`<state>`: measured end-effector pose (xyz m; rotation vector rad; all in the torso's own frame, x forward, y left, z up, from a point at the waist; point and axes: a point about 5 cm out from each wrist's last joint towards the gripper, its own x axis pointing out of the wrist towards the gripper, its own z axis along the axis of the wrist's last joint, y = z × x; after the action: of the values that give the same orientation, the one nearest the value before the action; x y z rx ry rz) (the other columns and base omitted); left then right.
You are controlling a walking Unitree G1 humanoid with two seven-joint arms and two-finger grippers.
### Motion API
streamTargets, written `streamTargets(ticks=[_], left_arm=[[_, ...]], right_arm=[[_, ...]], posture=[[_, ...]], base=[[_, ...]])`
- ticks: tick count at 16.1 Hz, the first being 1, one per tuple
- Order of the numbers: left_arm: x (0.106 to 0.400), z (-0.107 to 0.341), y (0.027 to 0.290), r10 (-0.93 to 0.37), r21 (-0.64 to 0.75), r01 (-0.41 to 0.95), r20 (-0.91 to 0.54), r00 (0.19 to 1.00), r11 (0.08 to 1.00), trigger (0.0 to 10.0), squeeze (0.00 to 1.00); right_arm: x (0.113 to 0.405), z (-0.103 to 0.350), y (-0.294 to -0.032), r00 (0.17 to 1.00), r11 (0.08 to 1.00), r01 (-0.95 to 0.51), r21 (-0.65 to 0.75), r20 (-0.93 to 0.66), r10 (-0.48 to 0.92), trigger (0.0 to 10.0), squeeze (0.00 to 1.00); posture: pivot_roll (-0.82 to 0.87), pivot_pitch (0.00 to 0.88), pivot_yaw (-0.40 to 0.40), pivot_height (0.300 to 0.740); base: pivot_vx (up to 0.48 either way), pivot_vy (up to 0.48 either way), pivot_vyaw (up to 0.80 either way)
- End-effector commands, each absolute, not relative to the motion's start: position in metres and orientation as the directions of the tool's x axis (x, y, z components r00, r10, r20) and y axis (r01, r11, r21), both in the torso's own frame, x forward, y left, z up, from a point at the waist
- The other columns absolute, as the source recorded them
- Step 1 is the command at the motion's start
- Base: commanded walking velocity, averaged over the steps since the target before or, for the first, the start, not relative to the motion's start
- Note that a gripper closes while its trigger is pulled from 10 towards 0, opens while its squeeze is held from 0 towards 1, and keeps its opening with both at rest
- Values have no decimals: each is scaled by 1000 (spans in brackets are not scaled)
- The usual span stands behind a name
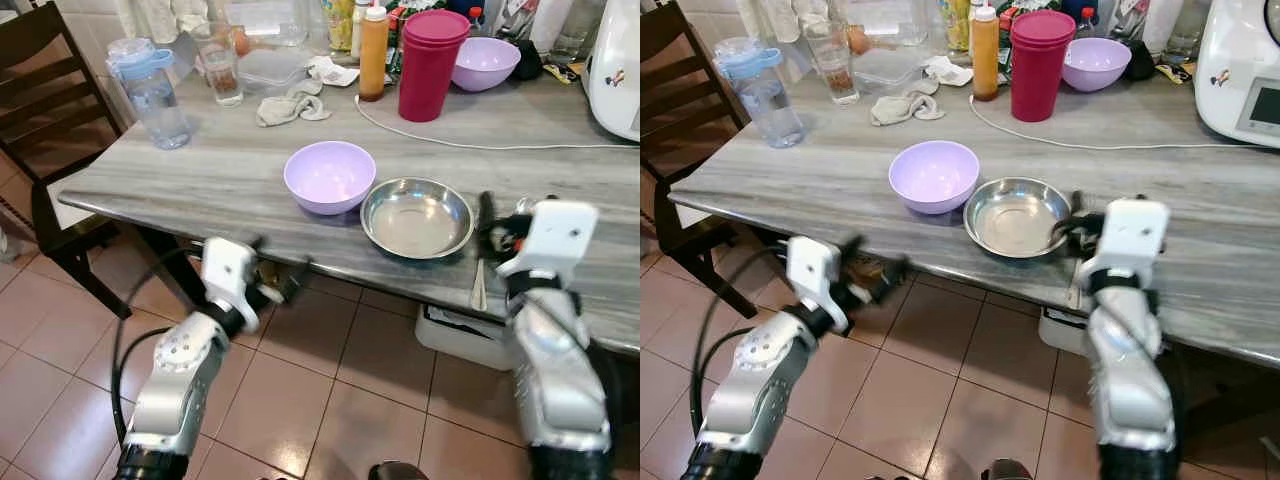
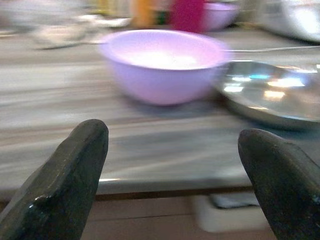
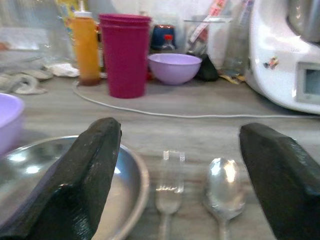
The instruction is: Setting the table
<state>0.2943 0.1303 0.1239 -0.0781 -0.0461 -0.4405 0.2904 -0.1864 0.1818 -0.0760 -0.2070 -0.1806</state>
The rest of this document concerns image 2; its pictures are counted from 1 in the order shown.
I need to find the white cable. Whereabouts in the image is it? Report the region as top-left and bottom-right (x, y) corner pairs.
(228, 45), (320, 53)

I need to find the lilac plastic bowl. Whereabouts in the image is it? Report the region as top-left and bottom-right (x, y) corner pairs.
(98, 29), (231, 106)
(202, 1), (241, 32)

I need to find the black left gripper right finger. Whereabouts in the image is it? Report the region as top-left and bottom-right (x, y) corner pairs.
(237, 128), (320, 240)

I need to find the shiny steel plate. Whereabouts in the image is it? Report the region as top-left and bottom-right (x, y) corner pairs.
(212, 60), (320, 131)

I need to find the white box with grey cloth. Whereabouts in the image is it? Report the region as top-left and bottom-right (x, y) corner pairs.
(193, 193), (270, 233)

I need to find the magenta plastic cup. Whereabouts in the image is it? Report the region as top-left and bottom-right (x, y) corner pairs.
(170, 0), (206, 33)

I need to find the orange bottle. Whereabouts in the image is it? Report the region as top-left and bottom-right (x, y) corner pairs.
(130, 0), (161, 28)

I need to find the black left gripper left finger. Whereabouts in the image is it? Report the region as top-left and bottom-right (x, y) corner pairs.
(0, 118), (110, 240)

